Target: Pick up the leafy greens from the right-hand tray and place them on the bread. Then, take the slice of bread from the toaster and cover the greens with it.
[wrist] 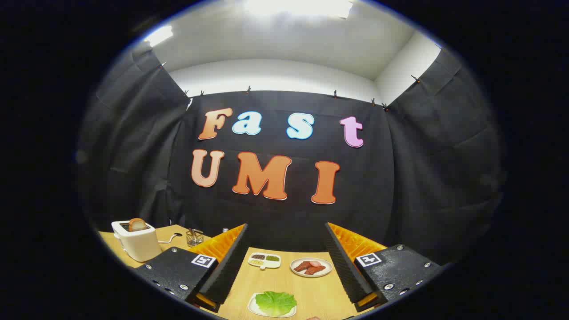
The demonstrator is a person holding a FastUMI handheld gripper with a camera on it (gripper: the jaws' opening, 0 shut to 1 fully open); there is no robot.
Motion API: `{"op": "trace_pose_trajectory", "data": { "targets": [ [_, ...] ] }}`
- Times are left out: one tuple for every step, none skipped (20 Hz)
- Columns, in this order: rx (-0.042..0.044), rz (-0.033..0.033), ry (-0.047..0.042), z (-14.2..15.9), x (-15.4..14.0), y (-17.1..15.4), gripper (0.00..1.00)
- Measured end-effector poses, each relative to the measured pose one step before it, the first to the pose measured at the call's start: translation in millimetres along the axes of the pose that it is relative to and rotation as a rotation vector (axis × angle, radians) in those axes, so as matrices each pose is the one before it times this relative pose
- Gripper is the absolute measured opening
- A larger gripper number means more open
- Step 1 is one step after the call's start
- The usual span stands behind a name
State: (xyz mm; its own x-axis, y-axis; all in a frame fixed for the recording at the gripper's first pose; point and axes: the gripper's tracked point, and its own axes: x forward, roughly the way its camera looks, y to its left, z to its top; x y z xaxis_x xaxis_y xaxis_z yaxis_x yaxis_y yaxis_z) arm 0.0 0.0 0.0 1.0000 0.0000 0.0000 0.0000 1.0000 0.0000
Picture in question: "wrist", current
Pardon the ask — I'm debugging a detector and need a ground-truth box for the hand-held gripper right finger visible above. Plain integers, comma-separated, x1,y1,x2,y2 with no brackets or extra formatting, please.
324,222,443,313

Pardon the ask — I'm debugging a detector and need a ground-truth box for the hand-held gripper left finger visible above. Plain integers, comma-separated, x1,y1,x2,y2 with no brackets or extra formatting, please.
133,224,249,313

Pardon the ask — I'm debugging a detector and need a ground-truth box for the green lettuce leaf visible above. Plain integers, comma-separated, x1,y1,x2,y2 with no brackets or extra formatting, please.
255,291,297,317

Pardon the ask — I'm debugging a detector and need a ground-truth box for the white oval plate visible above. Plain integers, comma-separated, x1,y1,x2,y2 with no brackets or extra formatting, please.
290,257,333,278

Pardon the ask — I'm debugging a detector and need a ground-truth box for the white divided dish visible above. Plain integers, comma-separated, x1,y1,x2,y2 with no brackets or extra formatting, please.
248,252,281,270

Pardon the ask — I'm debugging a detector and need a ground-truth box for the white square plate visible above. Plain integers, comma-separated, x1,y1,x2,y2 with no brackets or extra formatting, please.
247,292,297,318

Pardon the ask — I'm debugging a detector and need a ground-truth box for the black backdrop cloth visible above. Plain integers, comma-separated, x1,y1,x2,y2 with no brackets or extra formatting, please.
76,42,507,267

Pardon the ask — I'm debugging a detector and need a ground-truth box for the white toaster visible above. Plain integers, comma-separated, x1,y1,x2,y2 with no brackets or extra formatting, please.
111,220,163,263

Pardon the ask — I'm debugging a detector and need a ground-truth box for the small ceiling light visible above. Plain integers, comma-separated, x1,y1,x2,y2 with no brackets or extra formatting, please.
144,25,174,47

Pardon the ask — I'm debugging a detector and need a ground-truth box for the large ceiling light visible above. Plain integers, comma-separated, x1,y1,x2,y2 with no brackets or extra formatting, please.
244,0,354,19

